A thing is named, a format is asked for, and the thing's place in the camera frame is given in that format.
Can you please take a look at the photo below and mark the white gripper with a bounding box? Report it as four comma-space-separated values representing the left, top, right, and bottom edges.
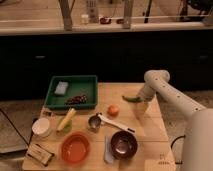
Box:
137, 83, 156, 114

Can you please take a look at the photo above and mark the green pepper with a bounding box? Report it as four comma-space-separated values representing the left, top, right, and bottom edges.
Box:
122, 96, 141, 103

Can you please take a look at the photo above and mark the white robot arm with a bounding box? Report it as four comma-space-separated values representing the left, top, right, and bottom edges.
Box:
138, 70, 213, 171

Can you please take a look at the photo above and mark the purple bowl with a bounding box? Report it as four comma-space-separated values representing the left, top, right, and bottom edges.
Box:
110, 131, 138, 160

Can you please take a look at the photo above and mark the orange bowl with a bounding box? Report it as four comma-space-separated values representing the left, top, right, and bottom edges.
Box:
59, 132, 90, 166

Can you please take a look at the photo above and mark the orange fruit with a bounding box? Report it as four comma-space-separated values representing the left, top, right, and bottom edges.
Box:
107, 105, 119, 117

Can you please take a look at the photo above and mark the yellow corn cob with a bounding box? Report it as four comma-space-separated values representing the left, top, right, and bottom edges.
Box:
56, 108, 76, 132

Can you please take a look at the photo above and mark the green plastic tray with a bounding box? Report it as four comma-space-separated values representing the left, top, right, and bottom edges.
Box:
44, 75, 98, 110

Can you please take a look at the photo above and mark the grey sponge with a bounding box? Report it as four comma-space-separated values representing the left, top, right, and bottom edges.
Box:
54, 81, 68, 95

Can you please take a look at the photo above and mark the red object background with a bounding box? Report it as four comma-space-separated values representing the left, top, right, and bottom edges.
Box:
100, 17, 112, 25

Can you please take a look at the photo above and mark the white bottle background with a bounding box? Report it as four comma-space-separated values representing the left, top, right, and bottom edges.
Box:
81, 14, 89, 25

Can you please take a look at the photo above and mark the brown white wooden block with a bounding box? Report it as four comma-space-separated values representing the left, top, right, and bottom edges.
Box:
27, 144, 55, 167

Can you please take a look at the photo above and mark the metal measuring cup white handle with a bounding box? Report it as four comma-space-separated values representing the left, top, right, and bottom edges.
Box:
88, 113, 135, 133

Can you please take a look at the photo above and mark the black cable right floor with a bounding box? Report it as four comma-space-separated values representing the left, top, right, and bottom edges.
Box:
170, 134, 186, 166

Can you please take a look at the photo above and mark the black cable floor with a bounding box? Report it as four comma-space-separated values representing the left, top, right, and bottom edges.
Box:
170, 134, 186, 166
0, 109, 38, 148

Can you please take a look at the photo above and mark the black cable left floor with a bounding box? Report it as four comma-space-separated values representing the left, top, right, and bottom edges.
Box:
0, 109, 38, 148

